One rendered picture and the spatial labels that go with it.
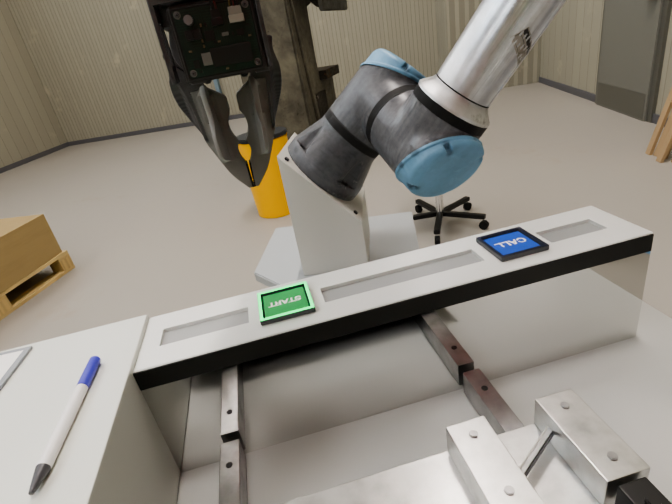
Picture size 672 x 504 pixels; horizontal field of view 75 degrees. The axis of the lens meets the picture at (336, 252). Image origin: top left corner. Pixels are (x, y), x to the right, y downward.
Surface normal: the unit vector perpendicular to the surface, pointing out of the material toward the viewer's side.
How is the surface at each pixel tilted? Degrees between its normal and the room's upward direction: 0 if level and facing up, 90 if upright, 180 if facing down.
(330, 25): 90
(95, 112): 90
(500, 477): 0
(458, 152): 123
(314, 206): 90
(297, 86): 92
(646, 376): 0
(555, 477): 0
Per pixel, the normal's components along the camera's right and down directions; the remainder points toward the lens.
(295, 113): -0.26, 0.51
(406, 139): -0.75, -0.02
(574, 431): -0.16, -0.88
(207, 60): 0.22, 0.40
